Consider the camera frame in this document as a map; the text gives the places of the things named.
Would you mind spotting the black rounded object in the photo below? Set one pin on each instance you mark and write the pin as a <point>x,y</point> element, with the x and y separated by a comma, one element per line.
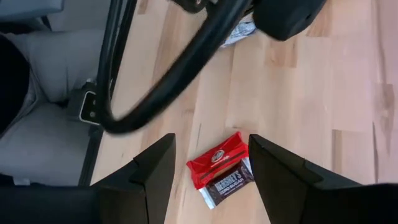
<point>12,84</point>

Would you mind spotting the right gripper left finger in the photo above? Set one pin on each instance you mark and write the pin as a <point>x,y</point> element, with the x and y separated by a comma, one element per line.
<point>93,205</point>

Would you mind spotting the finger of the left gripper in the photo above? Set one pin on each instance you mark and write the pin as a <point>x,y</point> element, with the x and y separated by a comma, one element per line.
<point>289,18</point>
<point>192,4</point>

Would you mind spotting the red Kit Kat candy bar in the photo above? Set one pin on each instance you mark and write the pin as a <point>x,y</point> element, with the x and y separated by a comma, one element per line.
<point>214,158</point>

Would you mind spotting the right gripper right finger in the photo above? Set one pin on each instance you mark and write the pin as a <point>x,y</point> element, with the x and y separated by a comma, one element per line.
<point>311,205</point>

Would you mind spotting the black mounting bracket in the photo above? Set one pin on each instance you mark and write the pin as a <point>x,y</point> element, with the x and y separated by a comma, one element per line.
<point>84,105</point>

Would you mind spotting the black aluminium rig frame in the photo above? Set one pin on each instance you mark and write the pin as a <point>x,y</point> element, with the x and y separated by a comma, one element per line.
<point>90,155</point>

